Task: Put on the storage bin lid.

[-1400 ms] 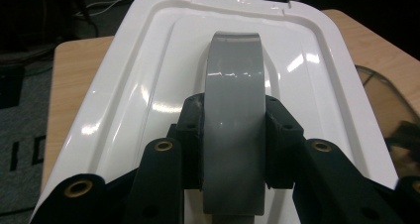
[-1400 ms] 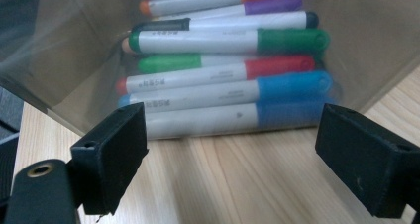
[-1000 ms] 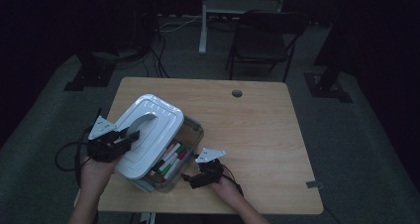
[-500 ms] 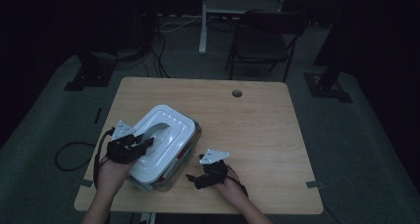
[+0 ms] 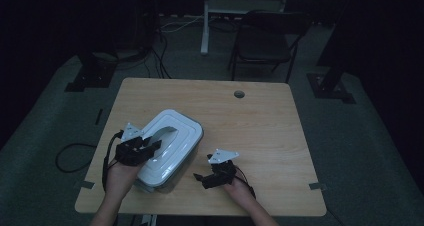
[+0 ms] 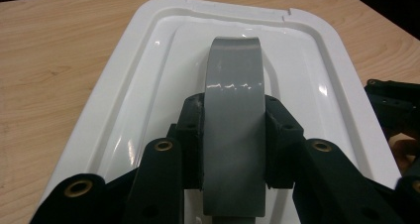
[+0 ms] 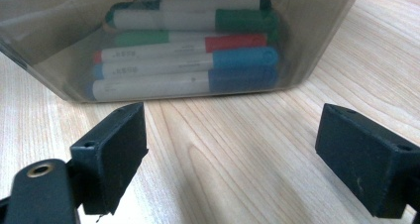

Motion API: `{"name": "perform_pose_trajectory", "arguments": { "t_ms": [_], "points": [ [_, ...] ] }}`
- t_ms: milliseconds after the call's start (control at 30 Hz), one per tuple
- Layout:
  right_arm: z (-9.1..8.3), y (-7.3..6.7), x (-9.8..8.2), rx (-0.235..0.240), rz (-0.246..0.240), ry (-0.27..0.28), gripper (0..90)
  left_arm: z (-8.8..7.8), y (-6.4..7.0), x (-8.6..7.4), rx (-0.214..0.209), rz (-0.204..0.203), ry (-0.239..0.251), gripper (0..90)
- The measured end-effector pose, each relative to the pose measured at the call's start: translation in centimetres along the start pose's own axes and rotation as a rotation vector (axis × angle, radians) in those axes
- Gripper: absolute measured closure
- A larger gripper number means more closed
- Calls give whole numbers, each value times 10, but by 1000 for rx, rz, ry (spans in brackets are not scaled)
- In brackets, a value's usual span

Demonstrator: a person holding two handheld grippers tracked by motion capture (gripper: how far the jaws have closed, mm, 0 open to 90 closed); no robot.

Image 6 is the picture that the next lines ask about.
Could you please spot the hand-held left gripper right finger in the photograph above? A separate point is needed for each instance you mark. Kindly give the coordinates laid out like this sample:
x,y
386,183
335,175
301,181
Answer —
x,y
317,184

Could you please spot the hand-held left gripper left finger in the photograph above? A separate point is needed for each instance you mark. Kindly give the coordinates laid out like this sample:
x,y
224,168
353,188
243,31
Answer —
x,y
165,184

